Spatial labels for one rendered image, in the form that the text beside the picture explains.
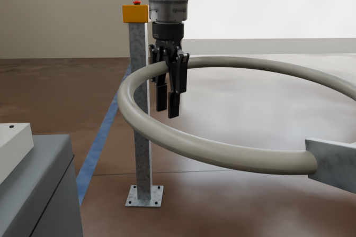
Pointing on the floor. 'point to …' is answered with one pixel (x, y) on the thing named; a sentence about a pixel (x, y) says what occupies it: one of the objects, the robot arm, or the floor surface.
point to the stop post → (133, 15)
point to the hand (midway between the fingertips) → (167, 102)
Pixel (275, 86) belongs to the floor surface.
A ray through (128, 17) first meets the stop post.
